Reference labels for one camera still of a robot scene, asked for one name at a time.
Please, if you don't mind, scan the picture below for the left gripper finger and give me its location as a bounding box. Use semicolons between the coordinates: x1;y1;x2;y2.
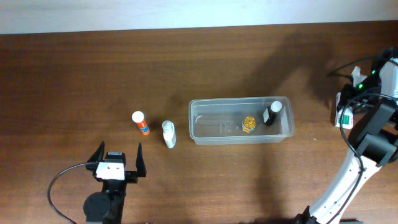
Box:
87;141;105;162
136;143;147;177

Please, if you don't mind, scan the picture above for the white green medicine box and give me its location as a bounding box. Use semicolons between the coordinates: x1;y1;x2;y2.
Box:
335;92;354;129

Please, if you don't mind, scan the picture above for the white spray bottle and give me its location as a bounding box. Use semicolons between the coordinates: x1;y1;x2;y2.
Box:
162;120;176;149

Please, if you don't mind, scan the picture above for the dark bottle white cap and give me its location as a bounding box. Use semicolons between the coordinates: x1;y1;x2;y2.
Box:
263;101;282;126

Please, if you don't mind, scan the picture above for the small jar gold lid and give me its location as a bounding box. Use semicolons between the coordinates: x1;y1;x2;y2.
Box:
242;116;256;133

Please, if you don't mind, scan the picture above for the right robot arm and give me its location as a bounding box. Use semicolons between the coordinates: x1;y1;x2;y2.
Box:
294;47;397;224

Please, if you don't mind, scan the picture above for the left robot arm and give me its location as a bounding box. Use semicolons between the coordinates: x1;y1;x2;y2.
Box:
83;142;147;224

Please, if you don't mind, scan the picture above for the clear plastic container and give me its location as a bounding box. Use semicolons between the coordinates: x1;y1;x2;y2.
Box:
188;96;295;145

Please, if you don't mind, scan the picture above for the orange tube white cap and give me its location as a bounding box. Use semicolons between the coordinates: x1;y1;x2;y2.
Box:
131;111;150;136

